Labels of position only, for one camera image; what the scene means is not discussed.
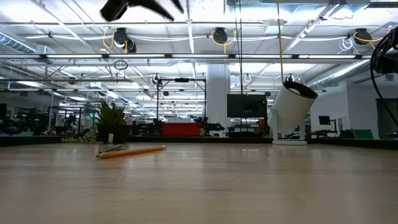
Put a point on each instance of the black background robot arm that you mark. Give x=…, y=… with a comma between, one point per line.
x=214, y=127

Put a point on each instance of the black gantry frame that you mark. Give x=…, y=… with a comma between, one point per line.
x=157, y=99

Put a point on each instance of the white spotlight lamp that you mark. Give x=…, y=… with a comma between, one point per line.
x=289, y=109

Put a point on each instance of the black wall monitor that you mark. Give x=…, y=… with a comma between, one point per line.
x=247, y=105

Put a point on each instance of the potted green succulent plant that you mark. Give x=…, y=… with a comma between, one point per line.
x=110, y=121

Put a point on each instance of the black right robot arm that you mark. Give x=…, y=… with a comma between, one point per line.
x=388, y=62

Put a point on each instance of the green box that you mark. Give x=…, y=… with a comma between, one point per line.
x=363, y=134

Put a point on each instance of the black aluminium table frame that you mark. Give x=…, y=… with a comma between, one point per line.
x=217, y=140

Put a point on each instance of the red cabinet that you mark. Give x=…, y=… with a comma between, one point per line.
x=182, y=129

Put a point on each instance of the yellow pencil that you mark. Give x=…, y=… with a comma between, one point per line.
x=112, y=148
x=133, y=152

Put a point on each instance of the small black monitor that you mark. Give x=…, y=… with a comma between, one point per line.
x=324, y=120

